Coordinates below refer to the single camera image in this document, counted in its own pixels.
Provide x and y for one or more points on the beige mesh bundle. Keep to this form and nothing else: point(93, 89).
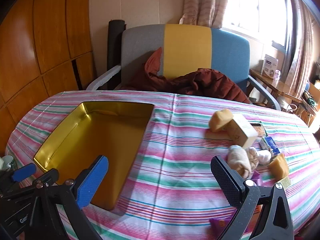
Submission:
point(253, 157)

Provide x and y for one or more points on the grey pink striped curtain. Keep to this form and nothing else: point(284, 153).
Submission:
point(300, 55)

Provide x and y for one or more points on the small pink jar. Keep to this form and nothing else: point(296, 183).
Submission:
point(277, 74)

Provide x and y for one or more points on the blue tissue packet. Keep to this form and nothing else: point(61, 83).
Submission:
point(271, 145)

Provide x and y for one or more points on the gold metal tray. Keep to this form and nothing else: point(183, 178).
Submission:
point(105, 135)

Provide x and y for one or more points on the grey yellow blue armchair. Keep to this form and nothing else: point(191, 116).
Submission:
point(187, 50)

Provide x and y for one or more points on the white bundle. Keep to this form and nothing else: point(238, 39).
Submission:
point(264, 157)

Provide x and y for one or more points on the white box with blue label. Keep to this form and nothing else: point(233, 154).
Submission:
point(270, 65)

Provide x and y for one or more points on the black rolled mat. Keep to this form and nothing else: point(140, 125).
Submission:
point(115, 42)

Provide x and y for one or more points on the wooden side table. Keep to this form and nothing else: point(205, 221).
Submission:
point(280, 87)

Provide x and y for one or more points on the yellow sponge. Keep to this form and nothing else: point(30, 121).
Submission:
point(278, 167)
point(220, 121)

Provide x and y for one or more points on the window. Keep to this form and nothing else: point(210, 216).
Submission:
point(255, 5)

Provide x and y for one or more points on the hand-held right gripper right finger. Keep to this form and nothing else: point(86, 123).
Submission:
point(226, 180)

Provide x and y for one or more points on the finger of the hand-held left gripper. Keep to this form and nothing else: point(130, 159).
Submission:
point(23, 172)
point(48, 176)

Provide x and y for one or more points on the pale green object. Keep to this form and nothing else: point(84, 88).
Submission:
point(6, 162)

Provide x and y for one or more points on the maroon quilted jacket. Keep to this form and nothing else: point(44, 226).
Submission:
point(207, 82)

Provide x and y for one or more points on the striped tablecloth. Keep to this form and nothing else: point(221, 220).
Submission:
point(175, 167)

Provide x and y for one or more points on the tall cream cardboard box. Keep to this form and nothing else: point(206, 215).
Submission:
point(240, 130)

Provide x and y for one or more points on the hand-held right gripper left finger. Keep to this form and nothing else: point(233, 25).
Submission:
point(93, 180)

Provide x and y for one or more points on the wooden wardrobe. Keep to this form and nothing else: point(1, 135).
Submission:
point(37, 42)

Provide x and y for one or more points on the beige patterned curtain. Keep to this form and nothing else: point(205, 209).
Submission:
point(205, 2)

